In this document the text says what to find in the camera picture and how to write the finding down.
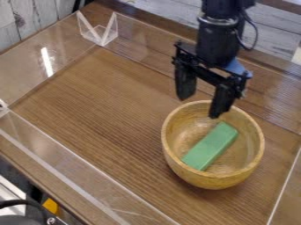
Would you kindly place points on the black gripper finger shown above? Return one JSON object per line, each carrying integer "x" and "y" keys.
{"x": 185, "y": 81}
{"x": 222, "y": 101}

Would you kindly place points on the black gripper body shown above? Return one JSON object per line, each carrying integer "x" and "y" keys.
{"x": 211, "y": 58}

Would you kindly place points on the green rectangular block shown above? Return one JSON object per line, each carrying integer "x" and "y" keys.
{"x": 210, "y": 147}

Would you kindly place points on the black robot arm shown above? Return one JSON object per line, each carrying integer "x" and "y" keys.
{"x": 226, "y": 9}

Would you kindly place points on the brown wooden bowl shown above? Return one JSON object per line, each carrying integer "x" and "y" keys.
{"x": 186, "y": 126}

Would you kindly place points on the yellow label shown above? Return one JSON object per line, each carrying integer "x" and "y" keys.
{"x": 51, "y": 206}

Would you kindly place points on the clear acrylic corner bracket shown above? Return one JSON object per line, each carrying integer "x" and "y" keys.
{"x": 99, "y": 34}

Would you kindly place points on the clear acrylic enclosure wall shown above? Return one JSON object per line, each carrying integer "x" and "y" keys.
{"x": 80, "y": 126}

